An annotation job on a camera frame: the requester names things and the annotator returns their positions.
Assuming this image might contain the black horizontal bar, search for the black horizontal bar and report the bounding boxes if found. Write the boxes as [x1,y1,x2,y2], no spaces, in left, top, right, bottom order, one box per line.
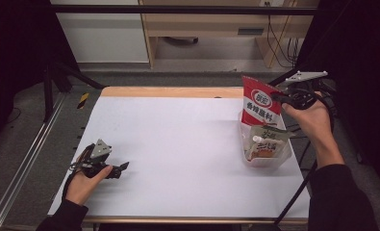
[49,4,318,16]

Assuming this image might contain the white cabinet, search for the white cabinet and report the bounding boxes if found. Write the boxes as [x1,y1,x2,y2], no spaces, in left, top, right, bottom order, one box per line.
[50,0,150,64]

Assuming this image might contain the person's right hand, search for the person's right hand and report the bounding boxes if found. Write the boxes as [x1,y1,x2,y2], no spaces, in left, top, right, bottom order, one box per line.
[282,90,335,144]

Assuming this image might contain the beige packet with green label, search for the beige packet with green label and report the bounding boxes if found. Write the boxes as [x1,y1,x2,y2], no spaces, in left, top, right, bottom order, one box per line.
[249,123,296,152]

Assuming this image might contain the clear plastic container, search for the clear plastic container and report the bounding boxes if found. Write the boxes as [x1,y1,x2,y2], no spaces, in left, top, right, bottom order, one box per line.
[238,110,293,168]

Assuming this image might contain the person's left hand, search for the person's left hand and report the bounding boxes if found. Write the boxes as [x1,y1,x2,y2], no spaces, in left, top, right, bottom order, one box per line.
[64,153,114,207]

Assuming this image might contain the black curtain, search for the black curtain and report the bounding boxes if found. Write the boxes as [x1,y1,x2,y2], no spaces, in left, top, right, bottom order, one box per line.
[292,0,380,195]
[0,0,80,153]

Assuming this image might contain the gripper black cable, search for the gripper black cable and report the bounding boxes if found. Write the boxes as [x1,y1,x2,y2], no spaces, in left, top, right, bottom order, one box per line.
[69,143,94,172]
[273,78,339,226]

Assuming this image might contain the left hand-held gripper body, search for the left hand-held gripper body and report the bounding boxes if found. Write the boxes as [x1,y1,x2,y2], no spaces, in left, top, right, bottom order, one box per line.
[81,139,115,180]

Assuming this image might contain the light wooden desk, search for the light wooden desk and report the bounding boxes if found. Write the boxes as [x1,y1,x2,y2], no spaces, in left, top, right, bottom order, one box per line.
[139,0,320,69]

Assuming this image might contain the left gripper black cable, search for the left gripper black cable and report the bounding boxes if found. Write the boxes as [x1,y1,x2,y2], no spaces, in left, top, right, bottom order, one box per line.
[69,143,94,172]

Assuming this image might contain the red seasoning packet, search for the red seasoning packet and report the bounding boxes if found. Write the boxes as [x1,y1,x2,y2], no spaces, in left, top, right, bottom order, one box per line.
[241,75,287,129]

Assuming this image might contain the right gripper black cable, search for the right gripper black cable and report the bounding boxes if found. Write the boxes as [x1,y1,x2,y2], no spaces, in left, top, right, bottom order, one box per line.
[273,78,339,226]

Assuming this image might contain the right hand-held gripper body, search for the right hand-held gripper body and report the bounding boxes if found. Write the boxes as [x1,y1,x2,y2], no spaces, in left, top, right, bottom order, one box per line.
[281,70,329,111]

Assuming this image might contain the aluminium rail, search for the aluminium rail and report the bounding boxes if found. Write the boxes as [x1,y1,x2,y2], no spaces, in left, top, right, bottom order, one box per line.
[0,91,67,231]

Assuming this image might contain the hanging black cables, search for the hanging black cables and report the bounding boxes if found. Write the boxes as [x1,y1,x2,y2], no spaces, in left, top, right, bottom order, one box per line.
[265,1,303,69]

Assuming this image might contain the yellow black tape strip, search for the yellow black tape strip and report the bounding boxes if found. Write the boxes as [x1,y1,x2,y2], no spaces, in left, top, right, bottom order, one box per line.
[76,91,91,111]

